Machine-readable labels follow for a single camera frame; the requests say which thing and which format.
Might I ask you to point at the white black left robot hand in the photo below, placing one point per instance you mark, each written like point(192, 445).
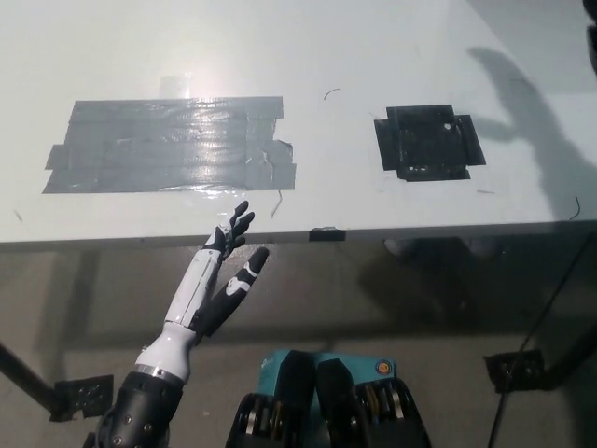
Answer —
point(191, 289)

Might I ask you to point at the teal robot body top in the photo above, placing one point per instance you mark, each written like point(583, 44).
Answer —
point(359, 363)

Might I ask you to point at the black ribbed left body block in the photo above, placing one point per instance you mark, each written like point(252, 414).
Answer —
point(298, 380)

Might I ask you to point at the black table leg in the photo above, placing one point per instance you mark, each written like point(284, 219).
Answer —
point(28, 378)
point(576, 359)

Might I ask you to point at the white rounded object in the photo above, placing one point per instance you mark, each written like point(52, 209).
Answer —
point(394, 246)

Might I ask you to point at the black tape square patch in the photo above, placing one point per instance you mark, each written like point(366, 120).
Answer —
point(429, 144)

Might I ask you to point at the grey rounded object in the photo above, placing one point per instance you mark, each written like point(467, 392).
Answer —
point(482, 247)

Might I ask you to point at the grey duct tape patch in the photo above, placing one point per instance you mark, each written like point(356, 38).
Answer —
point(163, 149)

